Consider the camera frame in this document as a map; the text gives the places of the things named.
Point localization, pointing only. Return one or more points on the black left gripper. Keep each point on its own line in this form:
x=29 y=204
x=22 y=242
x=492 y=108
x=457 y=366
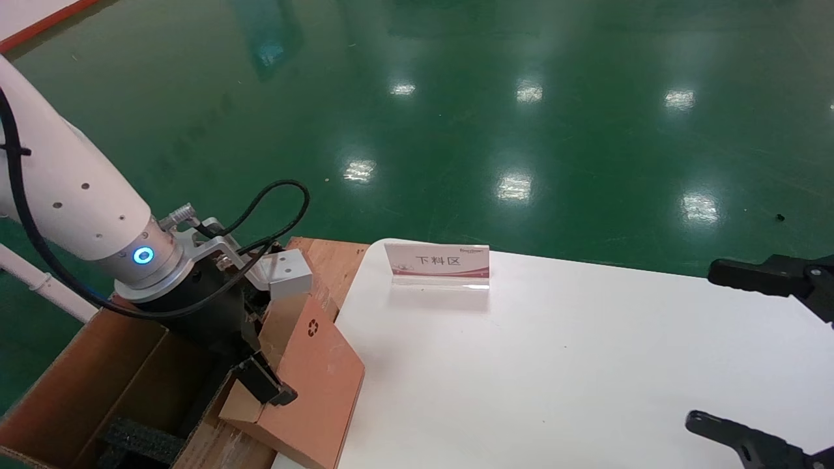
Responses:
x=208 y=312

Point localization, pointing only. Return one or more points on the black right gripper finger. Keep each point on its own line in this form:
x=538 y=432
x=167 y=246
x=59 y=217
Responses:
x=749 y=444
x=769 y=275

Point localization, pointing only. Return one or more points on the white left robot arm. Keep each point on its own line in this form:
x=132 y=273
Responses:
x=71 y=189

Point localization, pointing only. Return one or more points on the large open cardboard box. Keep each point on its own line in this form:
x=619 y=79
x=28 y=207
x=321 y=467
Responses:
x=78 y=384

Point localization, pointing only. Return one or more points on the black foam insert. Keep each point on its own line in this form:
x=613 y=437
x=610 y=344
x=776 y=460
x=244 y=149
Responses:
x=140 y=443

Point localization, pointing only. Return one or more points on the brown wooden board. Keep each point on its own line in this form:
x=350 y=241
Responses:
x=335 y=267

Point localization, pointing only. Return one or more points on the acrylic sign with Chinese text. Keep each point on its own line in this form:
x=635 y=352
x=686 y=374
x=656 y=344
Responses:
x=449 y=260

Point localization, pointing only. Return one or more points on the white vertical pole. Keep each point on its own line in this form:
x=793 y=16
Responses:
x=39 y=281

